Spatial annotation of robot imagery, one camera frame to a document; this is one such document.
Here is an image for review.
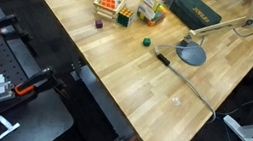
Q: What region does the purple wooden cube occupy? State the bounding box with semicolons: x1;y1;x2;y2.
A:
95;19;103;29

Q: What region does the grey metal table frame beam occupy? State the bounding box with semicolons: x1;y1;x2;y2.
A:
70;65;135;141

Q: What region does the black-framed Rubik's cube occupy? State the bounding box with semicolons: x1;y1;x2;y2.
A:
117;7;134;27

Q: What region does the grey round stand base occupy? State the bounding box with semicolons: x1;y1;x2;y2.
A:
176;41;206;66

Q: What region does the green wooden cube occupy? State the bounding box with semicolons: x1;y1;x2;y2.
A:
143;38;151;47

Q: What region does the black orange clamp upper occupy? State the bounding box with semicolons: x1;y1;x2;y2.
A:
0;14;33;42

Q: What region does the black orange clamp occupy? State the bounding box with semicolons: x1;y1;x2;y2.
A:
13;67;66;96
0;14;33;42

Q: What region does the grey cable with black connector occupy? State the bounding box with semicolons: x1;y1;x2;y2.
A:
145;40;227;123

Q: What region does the dark green zip case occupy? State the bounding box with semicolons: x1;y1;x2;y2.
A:
170;0;221;30

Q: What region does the small wooden slat crate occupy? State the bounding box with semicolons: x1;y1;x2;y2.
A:
93;0;126;20

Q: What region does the small clear plastic piece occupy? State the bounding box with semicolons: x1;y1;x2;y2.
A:
172;97;181;106

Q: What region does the clear plastic jar with items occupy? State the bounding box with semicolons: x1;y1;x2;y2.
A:
137;0;173;27

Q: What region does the black orange clamp lower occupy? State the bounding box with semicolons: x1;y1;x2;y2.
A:
13;67;66;96

